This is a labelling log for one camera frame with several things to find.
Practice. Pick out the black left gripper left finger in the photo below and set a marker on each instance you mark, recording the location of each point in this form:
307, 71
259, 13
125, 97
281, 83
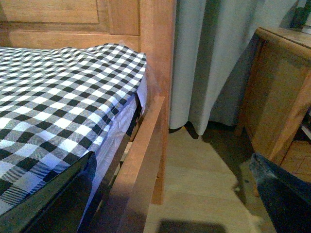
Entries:
59, 206

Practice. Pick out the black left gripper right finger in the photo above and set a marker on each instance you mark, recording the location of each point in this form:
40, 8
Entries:
287, 199

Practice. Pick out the white mattress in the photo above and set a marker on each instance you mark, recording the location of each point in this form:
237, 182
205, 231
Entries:
93, 182

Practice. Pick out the wooden nightstand cabinet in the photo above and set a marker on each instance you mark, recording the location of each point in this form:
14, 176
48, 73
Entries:
277, 98

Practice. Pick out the black white checkered bedsheet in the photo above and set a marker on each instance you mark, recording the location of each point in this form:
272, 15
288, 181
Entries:
55, 107

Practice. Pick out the grey-green curtain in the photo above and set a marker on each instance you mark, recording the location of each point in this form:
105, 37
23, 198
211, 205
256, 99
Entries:
215, 44

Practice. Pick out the wooden bed frame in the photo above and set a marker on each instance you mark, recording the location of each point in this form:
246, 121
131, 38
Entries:
145, 26

